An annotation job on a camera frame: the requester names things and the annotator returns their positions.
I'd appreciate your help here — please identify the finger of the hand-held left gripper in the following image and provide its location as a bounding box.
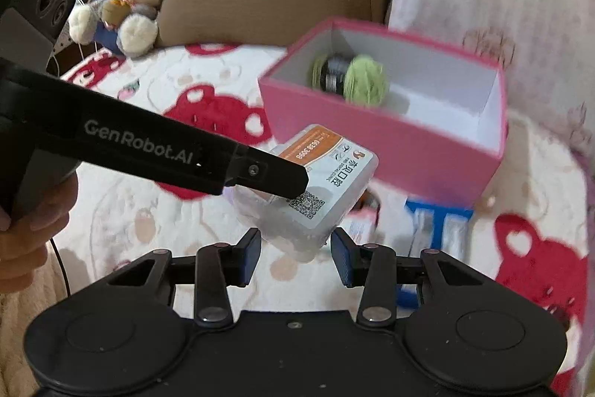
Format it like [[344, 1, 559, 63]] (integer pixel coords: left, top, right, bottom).
[[228, 146, 310, 199]]

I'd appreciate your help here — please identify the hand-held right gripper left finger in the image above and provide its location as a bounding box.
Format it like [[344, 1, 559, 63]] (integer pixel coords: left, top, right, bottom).
[[95, 228, 262, 328]]

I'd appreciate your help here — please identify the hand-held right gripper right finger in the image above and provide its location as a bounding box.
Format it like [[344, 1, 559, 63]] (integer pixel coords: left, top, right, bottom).
[[329, 228, 493, 328]]

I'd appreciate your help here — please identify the clear plastic box orange label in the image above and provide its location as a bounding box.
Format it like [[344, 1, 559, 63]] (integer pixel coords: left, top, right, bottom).
[[232, 124, 379, 263]]

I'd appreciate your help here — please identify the blue and white box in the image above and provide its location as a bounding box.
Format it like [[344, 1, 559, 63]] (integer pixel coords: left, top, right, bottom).
[[402, 198, 475, 309]]

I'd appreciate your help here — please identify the pink cardboard box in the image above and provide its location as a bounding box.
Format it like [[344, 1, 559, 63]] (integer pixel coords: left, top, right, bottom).
[[258, 18, 508, 210]]

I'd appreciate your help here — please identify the green yarn ball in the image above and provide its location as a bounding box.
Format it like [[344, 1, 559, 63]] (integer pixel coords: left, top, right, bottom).
[[311, 53, 390, 108]]

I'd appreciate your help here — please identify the person's left forearm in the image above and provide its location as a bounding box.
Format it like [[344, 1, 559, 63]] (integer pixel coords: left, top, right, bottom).
[[0, 281, 70, 397]]

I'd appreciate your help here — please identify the person's left hand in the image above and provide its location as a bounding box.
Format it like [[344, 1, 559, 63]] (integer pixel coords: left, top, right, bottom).
[[0, 176, 78, 300]]

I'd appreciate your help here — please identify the small red white packet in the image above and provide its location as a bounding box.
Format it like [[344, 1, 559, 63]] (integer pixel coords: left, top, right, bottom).
[[346, 190, 385, 250]]

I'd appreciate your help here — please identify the red bear print bed sheet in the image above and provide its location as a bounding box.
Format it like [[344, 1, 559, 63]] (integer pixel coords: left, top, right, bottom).
[[58, 42, 595, 397]]

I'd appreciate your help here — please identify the black cable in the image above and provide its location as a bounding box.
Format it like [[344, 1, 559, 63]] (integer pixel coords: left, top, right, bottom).
[[48, 233, 71, 302]]

